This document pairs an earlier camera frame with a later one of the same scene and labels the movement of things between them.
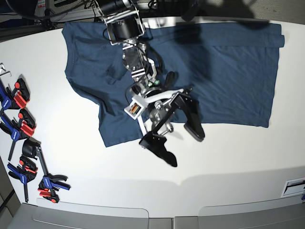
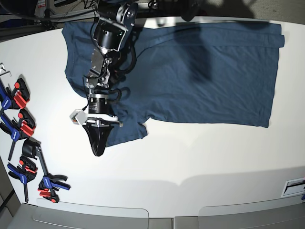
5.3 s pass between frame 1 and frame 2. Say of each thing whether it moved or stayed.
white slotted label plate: stayed
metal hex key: stayed
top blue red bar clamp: stayed
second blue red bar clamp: stayed
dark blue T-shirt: moved
